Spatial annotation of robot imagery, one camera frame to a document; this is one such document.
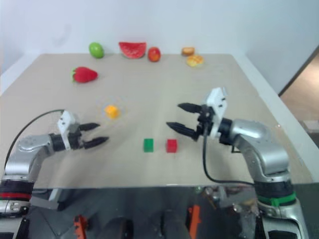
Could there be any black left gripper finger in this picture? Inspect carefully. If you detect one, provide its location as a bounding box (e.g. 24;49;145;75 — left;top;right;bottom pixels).
79;122;101;131
82;136;110;149

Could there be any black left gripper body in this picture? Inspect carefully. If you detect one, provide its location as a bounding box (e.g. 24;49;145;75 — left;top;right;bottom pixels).
67;125;85;150

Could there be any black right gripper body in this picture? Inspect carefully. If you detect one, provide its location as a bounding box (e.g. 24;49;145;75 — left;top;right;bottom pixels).
194;106;215;136

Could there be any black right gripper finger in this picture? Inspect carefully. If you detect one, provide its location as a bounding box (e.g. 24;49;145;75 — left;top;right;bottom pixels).
177;103;203;115
166;121;200;142

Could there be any red cube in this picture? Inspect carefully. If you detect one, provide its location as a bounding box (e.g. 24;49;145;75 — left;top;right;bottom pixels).
166;139;178;153

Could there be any yellow cube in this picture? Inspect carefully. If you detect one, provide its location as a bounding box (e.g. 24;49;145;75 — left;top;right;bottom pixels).
104;105;119;119

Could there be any green cube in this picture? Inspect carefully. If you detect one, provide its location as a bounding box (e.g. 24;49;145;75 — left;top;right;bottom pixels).
143;138;155;152

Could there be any yellow toy bread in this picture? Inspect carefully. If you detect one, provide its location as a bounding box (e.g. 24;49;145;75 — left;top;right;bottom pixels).
186;54;204;67

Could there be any red toy strawberry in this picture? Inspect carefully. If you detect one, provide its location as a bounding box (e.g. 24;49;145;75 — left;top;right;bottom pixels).
71;66;98;84

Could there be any red toy apple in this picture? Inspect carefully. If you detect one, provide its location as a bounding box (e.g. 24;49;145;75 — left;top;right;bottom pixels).
148;47;161;62

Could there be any green toy fruit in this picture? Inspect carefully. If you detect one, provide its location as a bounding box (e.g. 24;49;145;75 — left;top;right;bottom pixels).
89;42;104;59

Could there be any toy watermelon slice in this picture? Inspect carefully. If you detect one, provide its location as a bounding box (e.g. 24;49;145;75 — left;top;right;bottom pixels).
118;41;147;60

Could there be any orange black clamp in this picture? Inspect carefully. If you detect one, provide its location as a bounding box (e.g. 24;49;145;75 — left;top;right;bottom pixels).
188;205;201;239
73;215;87;239

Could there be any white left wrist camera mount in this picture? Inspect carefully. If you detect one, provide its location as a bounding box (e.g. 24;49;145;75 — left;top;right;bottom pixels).
57;111;78;150

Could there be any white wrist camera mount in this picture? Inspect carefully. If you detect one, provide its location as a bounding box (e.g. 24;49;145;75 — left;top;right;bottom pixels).
57;111;78;150
205;87;231;137

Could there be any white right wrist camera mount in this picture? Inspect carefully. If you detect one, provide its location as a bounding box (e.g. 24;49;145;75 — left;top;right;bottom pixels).
205;87;231;137

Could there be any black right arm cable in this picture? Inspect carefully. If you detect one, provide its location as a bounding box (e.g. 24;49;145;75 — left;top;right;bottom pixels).
202;129;257;186

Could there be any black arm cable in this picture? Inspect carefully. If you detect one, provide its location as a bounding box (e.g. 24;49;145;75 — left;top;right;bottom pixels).
5;109;65;162
202;129;257;186

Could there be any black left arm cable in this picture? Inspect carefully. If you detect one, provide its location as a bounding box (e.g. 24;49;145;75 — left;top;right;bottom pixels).
5;109;65;162

